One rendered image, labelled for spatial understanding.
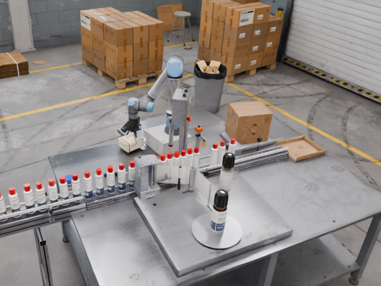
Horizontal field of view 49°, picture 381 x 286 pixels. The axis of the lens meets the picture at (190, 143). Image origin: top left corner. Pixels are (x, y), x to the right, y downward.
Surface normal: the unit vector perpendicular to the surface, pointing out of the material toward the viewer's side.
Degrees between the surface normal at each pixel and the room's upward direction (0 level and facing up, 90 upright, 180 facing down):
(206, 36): 87
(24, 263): 0
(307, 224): 0
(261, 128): 90
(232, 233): 0
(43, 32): 90
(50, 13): 90
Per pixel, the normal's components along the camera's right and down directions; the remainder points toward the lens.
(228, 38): -0.75, 0.31
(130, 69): 0.66, 0.43
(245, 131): 0.28, 0.52
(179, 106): -0.13, 0.51
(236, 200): 0.07, -0.85
